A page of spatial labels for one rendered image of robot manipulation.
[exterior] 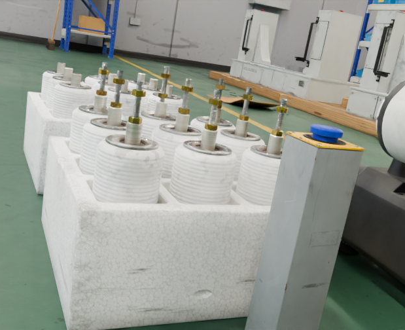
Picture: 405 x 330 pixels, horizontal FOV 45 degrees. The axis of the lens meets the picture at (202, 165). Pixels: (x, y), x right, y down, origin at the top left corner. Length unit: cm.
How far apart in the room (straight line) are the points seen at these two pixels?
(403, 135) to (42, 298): 60
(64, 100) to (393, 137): 73
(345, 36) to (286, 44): 391
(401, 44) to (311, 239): 304
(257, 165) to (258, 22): 464
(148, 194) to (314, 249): 24
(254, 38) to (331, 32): 141
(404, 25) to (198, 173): 300
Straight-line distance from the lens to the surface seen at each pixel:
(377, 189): 101
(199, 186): 71
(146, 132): 92
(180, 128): 83
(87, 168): 79
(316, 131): 61
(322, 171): 59
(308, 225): 61
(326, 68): 414
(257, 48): 533
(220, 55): 759
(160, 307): 73
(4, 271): 86
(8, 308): 77
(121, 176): 66
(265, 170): 75
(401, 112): 81
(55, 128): 115
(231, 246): 73
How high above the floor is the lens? 41
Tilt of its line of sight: 14 degrees down
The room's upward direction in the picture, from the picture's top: 10 degrees clockwise
